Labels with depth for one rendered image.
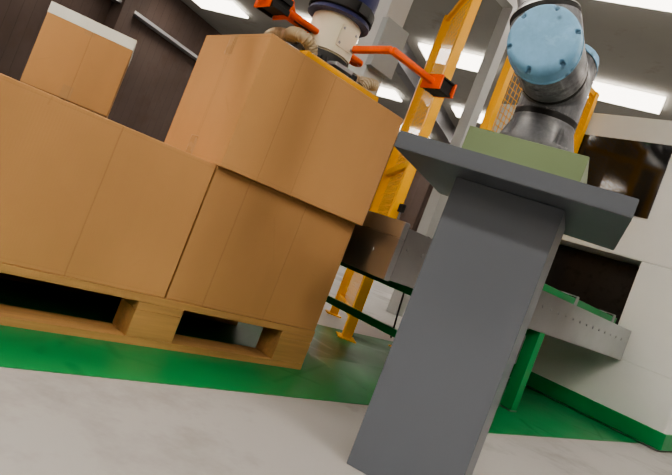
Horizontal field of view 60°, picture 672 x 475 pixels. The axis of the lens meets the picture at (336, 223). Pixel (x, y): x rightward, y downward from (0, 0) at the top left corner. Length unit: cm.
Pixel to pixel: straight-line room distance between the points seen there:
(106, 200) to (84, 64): 164
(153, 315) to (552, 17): 124
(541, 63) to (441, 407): 76
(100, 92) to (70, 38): 27
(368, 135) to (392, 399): 93
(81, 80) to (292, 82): 157
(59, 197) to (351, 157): 90
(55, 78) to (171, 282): 165
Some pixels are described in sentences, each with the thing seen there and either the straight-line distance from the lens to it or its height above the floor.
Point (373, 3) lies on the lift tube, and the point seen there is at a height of 124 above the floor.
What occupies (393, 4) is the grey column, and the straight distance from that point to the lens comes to 368.
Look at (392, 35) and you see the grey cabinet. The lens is 361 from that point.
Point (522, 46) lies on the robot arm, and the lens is 133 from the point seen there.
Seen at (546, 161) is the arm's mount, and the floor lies 80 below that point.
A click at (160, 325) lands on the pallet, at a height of 7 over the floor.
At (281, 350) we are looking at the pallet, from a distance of 202.
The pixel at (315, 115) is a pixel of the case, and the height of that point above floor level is 80.
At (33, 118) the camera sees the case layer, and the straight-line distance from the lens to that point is 150.
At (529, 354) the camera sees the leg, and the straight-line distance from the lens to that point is 303.
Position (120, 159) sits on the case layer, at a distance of 157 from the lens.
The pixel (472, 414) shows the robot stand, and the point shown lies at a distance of 136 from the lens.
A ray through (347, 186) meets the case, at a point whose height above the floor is 65.
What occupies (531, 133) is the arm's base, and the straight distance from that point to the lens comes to 144.
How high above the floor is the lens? 48
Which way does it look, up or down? 1 degrees up
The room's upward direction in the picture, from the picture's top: 21 degrees clockwise
